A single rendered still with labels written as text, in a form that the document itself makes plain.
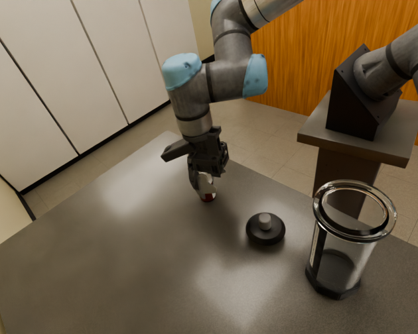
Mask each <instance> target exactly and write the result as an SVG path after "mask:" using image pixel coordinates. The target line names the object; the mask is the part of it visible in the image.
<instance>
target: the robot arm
mask: <svg viewBox="0 0 418 334"><path fill-rule="evenodd" d="M302 1H304V0H212V2H211V6H210V25H211V28H212V36H213V43H214V57H215V62H210V63H205V64H202V62H201V61H200V58H199V57H198V55H197V54H194V53H182V54H177V55H174V56H172V57H170V58H168V59H167V60H165V62H164V63H163V65H162V73H163V77H164V80H165V85H166V86H165V88H166V90H167V91H168V94H169V97H170V101H171V104H172V107H173V110H174V113H175V118H176V121H177V124H178V127H179V130H180V132H181V133H182V137H183V139H180V140H178V141H176V142H174V143H172V144H170V145H168V146H167V147H166V148H165V149H164V152H163V153H162V154H161V158H162V159H163V160H164V161H165V162H169V161H171V160H174V159H176V158H179V157H181V156H184V155H185V154H188V156H187V164H188V177H189V180H190V183H191V185H192V187H193V189H195V191H196V193H197V194H198V195H199V196H200V197H201V198H202V199H206V196H205V194H214V193H216V192H217V188H216V186H213V185H212V184H210V183H209V182H208V177H207V175H205V174H203V173H200V174H199V172H197V171H201V172H205V173H208V174H210V175H211V177H212V181H213V182H214V177H219V178H221V174H223V173H225V172H226V170H225V169H224V167H225V166H226V164H227V161H228V159H229V154H228V146H227V143H226V142H223V141H220V136H219V135H220V133H221V131H222V130H221V126H214V125H212V117H211V113H210V106H209V103H217V102H221V101H229V100H234V99H242V98H243V99H246V98H247V97H253V96H256V95H262V94H264V93H265V92H266V91H267V86H268V74H267V62H266V59H265V56H264V55H263V54H253V50H252V45H251V36H250V35H251V34H252V33H254V32H255V31H257V30H259V29H260V28H261V27H263V26H265V25H266V24H268V23H270V22H271V21H272V20H274V19H276V18H277V17H279V16H280V15H282V14H283V13H285V12H287V11H288V10H289V9H292V8H293V7H294V6H296V5H298V4H299V3H301V2H302ZM353 70H354V76H355V78H356V81H357V83H358V85H359V86H360V88H361V89H362V91H363V92H364V93H365V94H366V95H367V96H368V97H370V98H372V99H374V100H376V101H383V100H385V99H387V98H389V97H391V96H392V95H393V94H394V93H395V92H396V91H398V90H399V89H400V88H401V87H402V86H403V85H404V84H405V83H406V82H408V81H409V80H411V79H413V83H414V85H415V89H416V91H417V95H418V24H417V25H415V26H414V27H413V28H411V29H409V30H408V31H407V32H405V33H404V34H402V35H401V36H399V37H398V38H396V39H395V40H394V41H392V42H390V43H389V44H388V45H387V46H384V47H382V48H378V49H376V50H373V51H371V52H368V53H365V54H363V55H362V56H360V57H359V58H358V59H356V61H355V62H354V67H353Z"/></svg>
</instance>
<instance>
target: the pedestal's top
mask: <svg viewBox="0 0 418 334"><path fill-rule="evenodd" d="M330 92H331V90H328V92H327V93H326V95H325V96H324V97H323V99H322V100H321V101H320V103H319V104H318V105H317V107H316V108H315V110H314V111H313V112H312V113H311V115H310V116H309V118H308V119H307V120H306V122H305V123H304V125H303V126H302V127H301V128H300V130H299V132H298V133H297V142H301V143H304V144H309V145H312V146H317V147H320V148H325V149H328V150H333V151H336V152H341V153H344V154H349V155H352V156H357V157H360V158H365V159H368V160H373V161H376V162H381V163H384V164H389V165H392V166H397V167H400V168H406V166H407V164H408V162H409V159H410V157H411V153H412V150H413V146H414V144H415V139H416V136H417V132H418V101H412V100H406V99H399V101H398V103H397V107H396V109H395V111H394V112H393V114H392V115H391V117H390V118H389V119H388V120H387V122H386V124H385V125H384V126H383V128H382V129H381V131H380V132H379V133H378V135H377V137H376V138H375V139H374V141H370V140H366V139H361V138H358V137H354V136H351V135H347V134H344V133H339V132H337V131H333V130H330V129H325V126H326V118H327V114H328V105H329V101H330Z"/></svg>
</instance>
